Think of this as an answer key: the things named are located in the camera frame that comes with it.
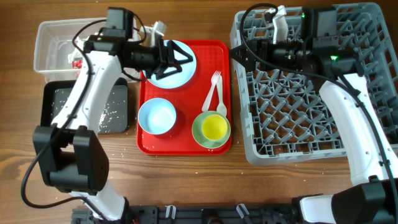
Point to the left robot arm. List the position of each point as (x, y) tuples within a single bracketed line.
[(68, 151)]

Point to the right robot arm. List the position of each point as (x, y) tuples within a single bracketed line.
[(314, 83)]

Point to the light blue bowl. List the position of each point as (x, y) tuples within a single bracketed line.
[(157, 116)]

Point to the white plastic spoon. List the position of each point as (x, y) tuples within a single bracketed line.
[(221, 108)]

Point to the grey dishwasher rack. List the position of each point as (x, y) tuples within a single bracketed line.
[(284, 119)]

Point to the white napkin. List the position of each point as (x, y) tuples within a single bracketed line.
[(76, 54)]

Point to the black plastic tray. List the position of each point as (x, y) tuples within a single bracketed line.
[(56, 94)]

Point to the clear plastic bin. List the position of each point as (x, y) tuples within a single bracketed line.
[(52, 46)]

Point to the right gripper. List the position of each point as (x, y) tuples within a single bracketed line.
[(265, 46)]

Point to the red serving tray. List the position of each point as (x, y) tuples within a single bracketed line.
[(187, 99)]

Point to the yellow plastic cup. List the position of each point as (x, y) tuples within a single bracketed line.
[(214, 127)]

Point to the red snack wrapper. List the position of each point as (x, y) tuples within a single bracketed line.
[(77, 63)]

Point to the food scraps and rice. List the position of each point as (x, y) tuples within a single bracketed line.
[(114, 118)]

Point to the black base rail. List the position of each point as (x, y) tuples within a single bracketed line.
[(241, 213)]

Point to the pink plastic fork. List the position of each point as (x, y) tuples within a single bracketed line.
[(214, 80)]

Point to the green bowl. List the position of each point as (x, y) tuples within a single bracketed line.
[(199, 137)]

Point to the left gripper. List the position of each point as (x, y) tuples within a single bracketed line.
[(161, 59)]

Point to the light blue plate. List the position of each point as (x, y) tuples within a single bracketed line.
[(178, 79)]

